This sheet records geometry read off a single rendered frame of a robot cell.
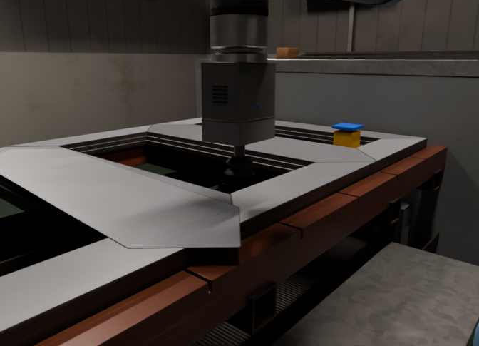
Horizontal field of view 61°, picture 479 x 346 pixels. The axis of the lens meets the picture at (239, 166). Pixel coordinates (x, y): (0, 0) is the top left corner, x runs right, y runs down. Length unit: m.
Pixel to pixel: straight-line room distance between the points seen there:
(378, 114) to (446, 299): 0.66
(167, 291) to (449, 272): 0.56
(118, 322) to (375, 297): 0.45
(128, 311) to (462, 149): 0.99
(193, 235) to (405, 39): 3.73
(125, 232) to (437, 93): 0.93
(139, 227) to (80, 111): 3.47
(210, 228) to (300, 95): 0.94
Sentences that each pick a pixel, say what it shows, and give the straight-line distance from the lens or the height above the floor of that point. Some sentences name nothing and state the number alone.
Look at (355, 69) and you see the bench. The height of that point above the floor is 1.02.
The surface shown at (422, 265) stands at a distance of 0.86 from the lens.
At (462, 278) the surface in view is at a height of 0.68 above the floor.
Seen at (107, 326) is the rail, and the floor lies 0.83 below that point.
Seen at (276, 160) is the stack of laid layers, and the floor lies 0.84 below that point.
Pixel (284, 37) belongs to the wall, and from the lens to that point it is 4.57.
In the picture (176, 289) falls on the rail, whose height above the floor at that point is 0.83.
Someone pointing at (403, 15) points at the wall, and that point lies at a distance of 4.13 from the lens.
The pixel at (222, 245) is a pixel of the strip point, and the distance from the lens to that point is 0.47.
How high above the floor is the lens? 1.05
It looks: 15 degrees down
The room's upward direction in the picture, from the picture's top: straight up
